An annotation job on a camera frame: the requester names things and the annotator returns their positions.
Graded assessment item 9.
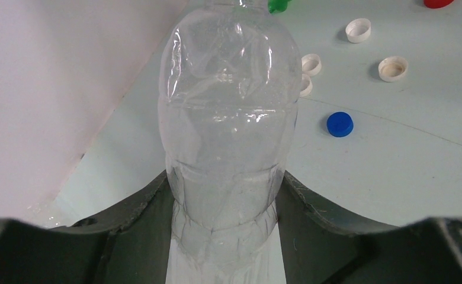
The clear ribbed plastic bottle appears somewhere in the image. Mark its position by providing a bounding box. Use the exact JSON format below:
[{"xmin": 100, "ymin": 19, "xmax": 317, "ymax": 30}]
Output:
[{"xmin": 158, "ymin": 1, "xmax": 302, "ymax": 283}]

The red bottle cap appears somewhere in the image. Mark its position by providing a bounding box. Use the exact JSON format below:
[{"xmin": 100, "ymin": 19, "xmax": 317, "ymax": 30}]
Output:
[{"xmin": 423, "ymin": 0, "xmax": 454, "ymax": 9}]

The green plastic bottle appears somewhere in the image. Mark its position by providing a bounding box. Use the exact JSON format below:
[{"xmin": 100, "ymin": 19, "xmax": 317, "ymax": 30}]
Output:
[{"xmin": 268, "ymin": 0, "xmax": 291, "ymax": 14}]

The cream bottle cap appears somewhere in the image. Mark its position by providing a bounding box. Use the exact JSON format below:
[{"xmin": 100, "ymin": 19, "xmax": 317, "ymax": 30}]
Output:
[{"xmin": 378, "ymin": 56, "xmax": 409, "ymax": 82}]

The blue bottle cap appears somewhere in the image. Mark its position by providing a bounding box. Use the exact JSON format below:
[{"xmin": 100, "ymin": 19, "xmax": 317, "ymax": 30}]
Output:
[{"xmin": 326, "ymin": 112, "xmax": 354, "ymax": 137}]

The white bottle cap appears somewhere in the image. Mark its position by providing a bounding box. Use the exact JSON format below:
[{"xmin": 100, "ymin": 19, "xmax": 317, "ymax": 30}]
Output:
[
  {"xmin": 301, "ymin": 54, "xmax": 322, "ymax": 77},
  {"xmin": 345, "ymin": 18, "xmax": 371, "ymax": 44},
  {"xmin": 300, "ymin": 74, "xmax": 313, "ymax": 97}
]

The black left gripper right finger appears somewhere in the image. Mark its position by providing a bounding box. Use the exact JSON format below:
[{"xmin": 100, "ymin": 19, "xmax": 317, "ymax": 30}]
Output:
[{"xmin": 276, "ymin": 173, "xmax": 462, "ymax": 283}]

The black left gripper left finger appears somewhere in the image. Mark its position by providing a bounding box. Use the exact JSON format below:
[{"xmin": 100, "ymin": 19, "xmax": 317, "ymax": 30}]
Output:
[{"xmin": 0, "ymin": 172, "xmax": 174, "ymax": 283}]

